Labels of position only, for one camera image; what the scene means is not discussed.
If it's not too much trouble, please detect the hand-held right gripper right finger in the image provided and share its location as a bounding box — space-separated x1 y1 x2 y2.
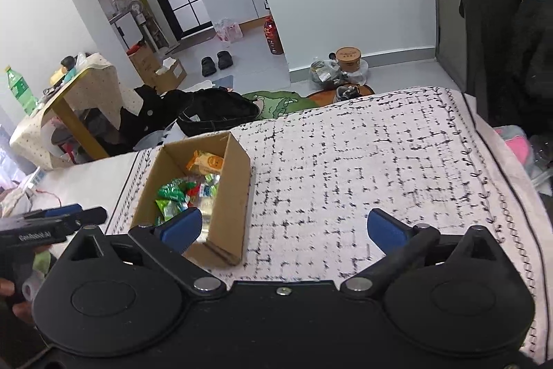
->
339 207 503 299

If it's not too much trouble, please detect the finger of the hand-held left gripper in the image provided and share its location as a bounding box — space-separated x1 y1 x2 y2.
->
44 206 110 233
21 202 84 221

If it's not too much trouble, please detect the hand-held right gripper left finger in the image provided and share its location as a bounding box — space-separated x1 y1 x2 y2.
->
64 207 227 299

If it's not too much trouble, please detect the pale yellow snack packet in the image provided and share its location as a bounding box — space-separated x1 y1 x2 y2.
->
190 196 217 245

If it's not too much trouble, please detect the small green snack packet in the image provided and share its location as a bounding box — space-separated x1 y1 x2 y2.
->
156 179 191 201

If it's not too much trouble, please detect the orange snack packet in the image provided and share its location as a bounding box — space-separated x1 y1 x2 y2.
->
186 149 226 176

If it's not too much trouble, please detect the person's left hand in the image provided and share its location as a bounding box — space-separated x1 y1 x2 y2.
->
0 277 37 325

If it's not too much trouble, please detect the white bed sheet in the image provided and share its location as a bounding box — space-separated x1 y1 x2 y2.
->
0 148 144 232

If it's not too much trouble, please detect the printed blanket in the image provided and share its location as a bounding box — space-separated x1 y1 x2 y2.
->
105 85 553 366

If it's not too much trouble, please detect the wooden table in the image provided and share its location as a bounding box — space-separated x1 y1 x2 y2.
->
54 96 110 161

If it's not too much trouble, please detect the black bag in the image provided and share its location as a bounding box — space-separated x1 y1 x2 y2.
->
177 87 261 138

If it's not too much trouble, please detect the black clothes pile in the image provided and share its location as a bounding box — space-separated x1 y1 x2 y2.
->
118 84 191 150

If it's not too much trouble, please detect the dotted tablecloth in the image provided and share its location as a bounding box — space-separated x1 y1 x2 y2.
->
8 52 131 171

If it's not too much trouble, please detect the green drink bottle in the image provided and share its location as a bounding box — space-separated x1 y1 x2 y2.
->
4 65 39 116

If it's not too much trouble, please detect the orange round rug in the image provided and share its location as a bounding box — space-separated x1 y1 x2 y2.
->
306 81 376 109

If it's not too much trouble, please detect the small cardboard box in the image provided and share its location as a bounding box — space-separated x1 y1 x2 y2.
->
153 56 188 93

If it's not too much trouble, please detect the pink cloth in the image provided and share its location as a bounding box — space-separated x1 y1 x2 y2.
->
494 126 535 165

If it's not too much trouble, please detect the green frog rug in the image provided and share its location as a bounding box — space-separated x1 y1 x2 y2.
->
241 90 321 121

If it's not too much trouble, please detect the large cardboard box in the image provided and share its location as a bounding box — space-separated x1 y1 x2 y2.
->
128 44 161 80

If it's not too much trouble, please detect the grey plastic bag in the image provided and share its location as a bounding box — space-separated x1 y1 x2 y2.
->
308 58 342 85

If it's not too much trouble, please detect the brown round container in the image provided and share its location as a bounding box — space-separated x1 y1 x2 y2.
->
335 46 363 73

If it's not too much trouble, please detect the pink plastic bag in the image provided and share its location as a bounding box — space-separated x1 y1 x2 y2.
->
214 17 243 47

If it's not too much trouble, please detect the standing fan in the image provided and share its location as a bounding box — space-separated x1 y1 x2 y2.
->
127 0 150 50

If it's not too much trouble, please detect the grey door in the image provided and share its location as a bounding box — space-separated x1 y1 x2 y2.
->
427 0 469 85

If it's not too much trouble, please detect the black coat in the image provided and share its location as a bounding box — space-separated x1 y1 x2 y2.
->
447 0 553 137

